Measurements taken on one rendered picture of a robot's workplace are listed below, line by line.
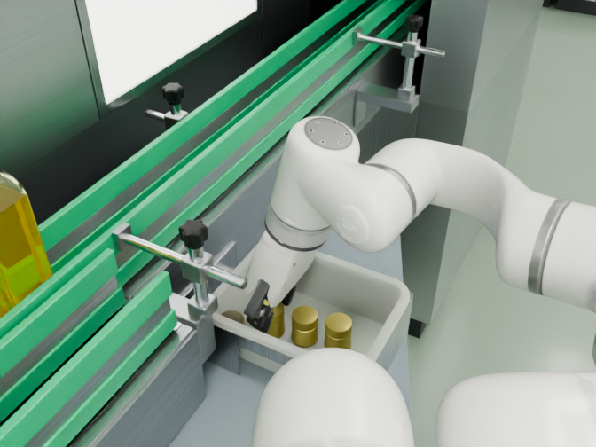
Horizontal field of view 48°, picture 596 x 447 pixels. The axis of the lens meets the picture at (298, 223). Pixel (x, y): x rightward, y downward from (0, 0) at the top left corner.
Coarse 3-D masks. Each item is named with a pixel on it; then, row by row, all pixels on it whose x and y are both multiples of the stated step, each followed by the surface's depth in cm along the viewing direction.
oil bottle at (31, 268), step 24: (0, 192) 60; (24, 192) 62; (0, 216) 60; (24, 216) 63; (0, 240) 61; (24, 240) 64; (0, 264) 62; (24, 264) 65; (48, 264) 68; (0, 288) 65; (24, 288) 66
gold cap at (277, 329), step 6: (264, 300) 87; (276, 306) 86; (282, 306) 86; (276, 312) 85; (282, 312) 85; (276, 318) 85; (282, 318) 86; (276, 324) 86; (282, 324) 87; (270, 330) 86; (276, 330) 86; (282, 330) 87; (276, 336) 87
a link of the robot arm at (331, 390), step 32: (320, 352) 40; (352, 352) 40; (288, 384) 38; (320, 384) 37; (352, 384) 37; (384, 384) 39; (256, 416) 40; (288, 416) 36; (320, 416) 36; (352, 416) 36; (384, 416) 36
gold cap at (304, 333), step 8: (296, 312) 85; (304, 312) 85; (312, 312) 85; (296, 320) 84; (304, 320) 84; (312, 320) 84; (296, 328) 85; (304, 328) 84; (312, 328) 85; (296, 336) 86; (304, 336) 85; (312, 336) 86; (296, 344) 86; (304, 344) 86; (312, 344) 86
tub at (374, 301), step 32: (320, 256) 90; (224, 288) 85; (320, 288) 92; (352, 288) 89; (384, 288) 87; (224, 320) 80; (288, 320) 90; (320, 320) 90; (352, 320) 90; (384, 320) 89; (288, 352) 77
